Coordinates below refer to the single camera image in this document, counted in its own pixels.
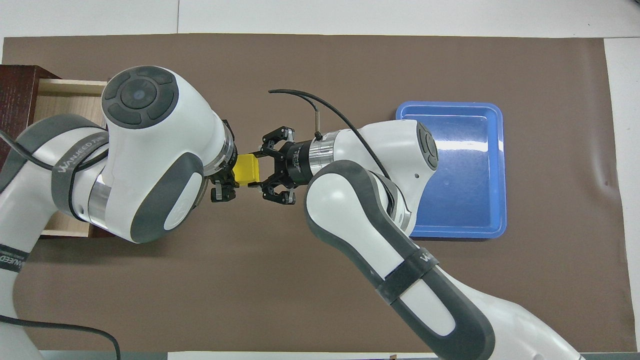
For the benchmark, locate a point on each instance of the wooden drawer with dark front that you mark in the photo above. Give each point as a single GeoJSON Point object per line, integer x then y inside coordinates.
{"type": "Point", "coordinates": [70, 100]}

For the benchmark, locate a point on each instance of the yellow cube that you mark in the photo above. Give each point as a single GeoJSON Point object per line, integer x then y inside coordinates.
{"type": "Point", "coordinates": [246, 170]}

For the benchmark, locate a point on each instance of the dark wooden drawer cabinet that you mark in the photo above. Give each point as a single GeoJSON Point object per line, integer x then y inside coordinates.
{"type": "Point", "coordinates": [17, 95]}

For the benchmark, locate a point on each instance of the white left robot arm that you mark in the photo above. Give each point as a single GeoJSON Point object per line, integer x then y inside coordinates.
{"type": "Point", "coordinates": [150, 150]}

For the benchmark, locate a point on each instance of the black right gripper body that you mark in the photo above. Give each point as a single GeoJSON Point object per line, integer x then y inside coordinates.
{"type": "Point", "coordinates": [297, 162]}

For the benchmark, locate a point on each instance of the blue plastic tray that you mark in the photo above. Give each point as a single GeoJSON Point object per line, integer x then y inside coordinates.
{"type": "Point", "coordinates": [470, 175]}

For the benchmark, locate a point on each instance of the brown paper table mat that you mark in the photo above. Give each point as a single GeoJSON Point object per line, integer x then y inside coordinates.
{"type": "Point", "coordinates": [300, 75]}

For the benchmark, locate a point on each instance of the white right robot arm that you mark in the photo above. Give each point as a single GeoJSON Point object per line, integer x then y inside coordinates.
{"type": "Point", "coordinates": [360, 210]}

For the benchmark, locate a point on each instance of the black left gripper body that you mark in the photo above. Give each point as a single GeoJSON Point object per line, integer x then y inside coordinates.
{"type": "Point", "coordinates": [227, 176]}

